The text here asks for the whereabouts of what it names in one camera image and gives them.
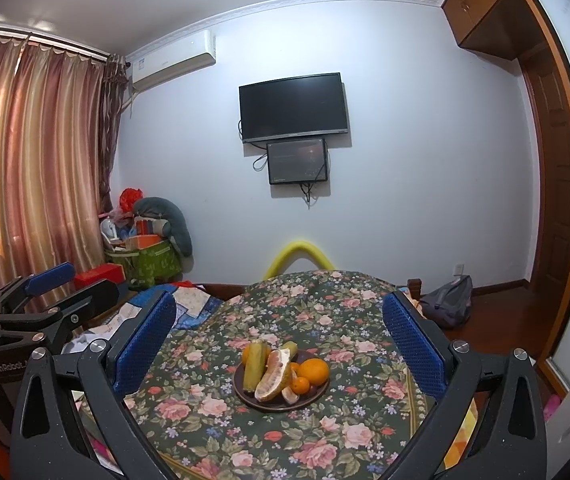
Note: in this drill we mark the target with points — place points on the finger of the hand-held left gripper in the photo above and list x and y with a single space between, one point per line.
97 294
50 277

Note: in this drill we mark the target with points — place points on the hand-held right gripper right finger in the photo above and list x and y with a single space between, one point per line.
410 345

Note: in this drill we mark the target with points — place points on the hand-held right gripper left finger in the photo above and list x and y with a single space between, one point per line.
150 340

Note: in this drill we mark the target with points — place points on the long yellow-green fruit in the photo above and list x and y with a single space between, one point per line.
252 372

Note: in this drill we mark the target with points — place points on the purple ceramic plate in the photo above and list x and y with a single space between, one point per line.
315 397

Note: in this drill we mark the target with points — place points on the short yellow-green fruit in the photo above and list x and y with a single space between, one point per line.
291 349

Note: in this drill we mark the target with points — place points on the large peeled pomelo piece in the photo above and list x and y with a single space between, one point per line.
272 377

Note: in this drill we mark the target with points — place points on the red flat box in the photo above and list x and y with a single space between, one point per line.
100 276

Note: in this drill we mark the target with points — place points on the grey backpack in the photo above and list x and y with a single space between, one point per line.
447 302

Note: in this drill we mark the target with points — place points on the blue patchwork quilt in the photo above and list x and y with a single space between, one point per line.
195 305

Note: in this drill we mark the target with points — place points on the green fabric bag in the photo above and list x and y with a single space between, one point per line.
155 265

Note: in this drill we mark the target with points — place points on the orange box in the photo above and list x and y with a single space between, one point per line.
142 242

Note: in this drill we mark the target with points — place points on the large orange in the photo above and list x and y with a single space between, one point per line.
313 371

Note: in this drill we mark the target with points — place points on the red plastic bag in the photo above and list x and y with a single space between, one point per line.
131 199

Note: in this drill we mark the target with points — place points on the pink striped curtain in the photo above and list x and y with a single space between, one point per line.
40 160

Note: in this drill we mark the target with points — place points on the floral green tablecloth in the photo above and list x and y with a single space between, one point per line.
315 435

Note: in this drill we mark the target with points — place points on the yellow foam tube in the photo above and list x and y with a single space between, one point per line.
297 250

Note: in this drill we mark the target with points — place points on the brown wooden door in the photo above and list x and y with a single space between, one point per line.
552 185

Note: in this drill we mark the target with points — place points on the small black monitor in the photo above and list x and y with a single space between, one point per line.
297 162

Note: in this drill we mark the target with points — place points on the white air conditioner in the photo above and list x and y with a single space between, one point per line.
175 60

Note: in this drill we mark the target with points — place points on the brown overhead cabinet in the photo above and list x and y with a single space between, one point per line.
485 5

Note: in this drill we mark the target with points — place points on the white wall socket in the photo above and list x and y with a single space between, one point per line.
458 268

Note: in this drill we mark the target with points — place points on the black wall television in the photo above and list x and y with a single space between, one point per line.
295 107

